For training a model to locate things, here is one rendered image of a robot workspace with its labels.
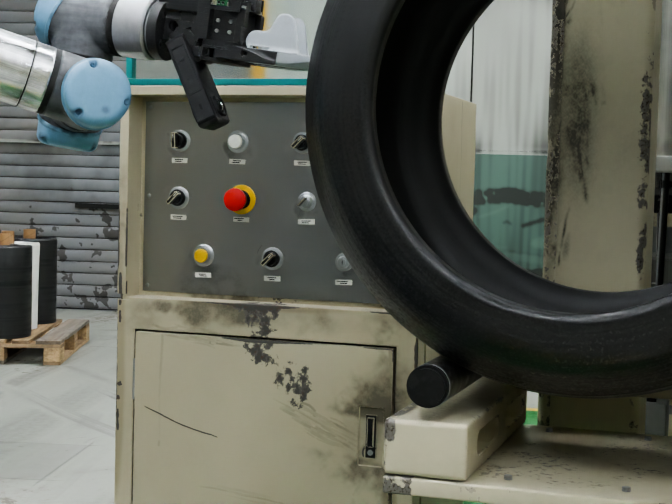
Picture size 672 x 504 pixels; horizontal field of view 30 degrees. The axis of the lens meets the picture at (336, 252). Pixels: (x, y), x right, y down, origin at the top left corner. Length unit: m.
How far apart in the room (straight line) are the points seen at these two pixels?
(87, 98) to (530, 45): 9.22
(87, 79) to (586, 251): 0.66
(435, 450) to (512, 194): 9.08
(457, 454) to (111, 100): 0.53
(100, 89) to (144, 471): 1.02
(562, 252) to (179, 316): 0.81
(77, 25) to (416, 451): 0.64
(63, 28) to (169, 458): 0.94
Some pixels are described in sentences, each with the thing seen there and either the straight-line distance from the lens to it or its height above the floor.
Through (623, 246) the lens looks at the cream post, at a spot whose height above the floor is 1.04.
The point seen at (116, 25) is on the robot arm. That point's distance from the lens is 1.51.
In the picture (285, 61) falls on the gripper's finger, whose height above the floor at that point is 1.24.
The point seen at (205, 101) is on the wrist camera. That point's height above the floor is 1.20.
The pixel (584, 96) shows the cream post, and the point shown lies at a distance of 1.63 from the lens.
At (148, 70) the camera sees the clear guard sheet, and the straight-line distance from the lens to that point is 2.25.
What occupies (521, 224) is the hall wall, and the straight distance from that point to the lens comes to 10.36.
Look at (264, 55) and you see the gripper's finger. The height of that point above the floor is 1.25.
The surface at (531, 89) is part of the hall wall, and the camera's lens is 10.47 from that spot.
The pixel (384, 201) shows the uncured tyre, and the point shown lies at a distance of 1.28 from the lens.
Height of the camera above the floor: 1.10
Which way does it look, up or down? 3 degrees down
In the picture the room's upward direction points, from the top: 2 degrees clockwise
